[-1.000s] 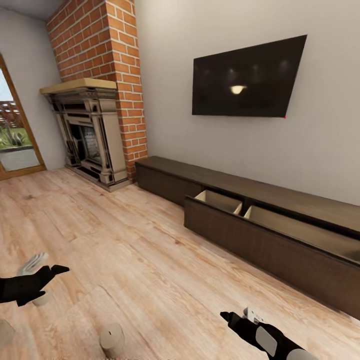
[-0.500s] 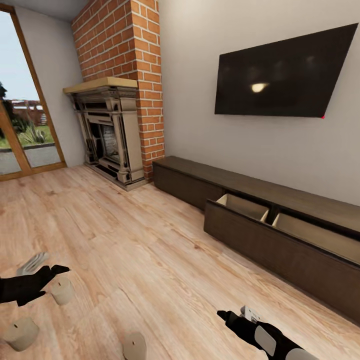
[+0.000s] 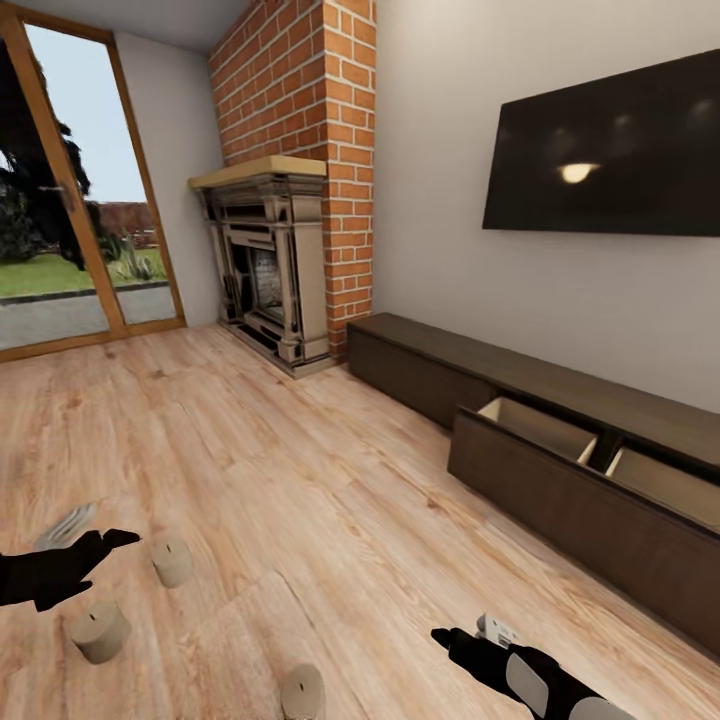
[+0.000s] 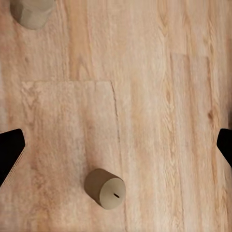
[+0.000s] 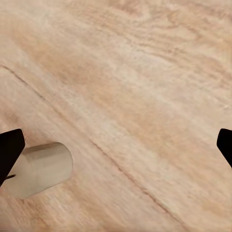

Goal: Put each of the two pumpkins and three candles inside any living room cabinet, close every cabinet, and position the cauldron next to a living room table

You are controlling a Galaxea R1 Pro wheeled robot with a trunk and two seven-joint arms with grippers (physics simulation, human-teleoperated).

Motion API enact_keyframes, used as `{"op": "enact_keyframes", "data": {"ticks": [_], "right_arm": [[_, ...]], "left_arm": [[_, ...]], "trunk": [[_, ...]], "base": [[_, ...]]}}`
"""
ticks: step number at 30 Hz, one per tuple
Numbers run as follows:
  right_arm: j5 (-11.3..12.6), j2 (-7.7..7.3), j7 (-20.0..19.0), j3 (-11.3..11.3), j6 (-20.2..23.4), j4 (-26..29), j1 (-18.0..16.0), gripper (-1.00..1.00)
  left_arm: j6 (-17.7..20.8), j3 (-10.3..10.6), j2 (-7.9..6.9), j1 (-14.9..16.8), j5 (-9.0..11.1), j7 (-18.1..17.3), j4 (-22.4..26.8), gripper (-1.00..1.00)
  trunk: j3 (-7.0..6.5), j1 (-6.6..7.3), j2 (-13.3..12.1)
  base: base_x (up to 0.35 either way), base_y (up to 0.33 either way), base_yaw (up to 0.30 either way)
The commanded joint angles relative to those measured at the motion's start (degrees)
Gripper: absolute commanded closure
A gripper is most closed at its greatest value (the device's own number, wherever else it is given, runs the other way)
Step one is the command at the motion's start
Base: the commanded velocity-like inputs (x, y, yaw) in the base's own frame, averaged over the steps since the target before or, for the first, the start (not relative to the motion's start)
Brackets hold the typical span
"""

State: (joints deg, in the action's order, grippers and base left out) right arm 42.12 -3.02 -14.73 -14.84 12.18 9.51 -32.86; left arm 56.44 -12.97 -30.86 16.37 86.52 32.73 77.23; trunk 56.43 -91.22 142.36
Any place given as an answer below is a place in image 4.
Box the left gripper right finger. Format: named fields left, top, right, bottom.
left=217, top=129, right=232, bottom=167

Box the pillar candle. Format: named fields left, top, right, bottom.
left=10, top=0, right=56, bottom=30
left=84, top=169, right=126, bottom=210

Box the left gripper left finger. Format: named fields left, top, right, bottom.
left=0, top=129, right=25, bottom=186

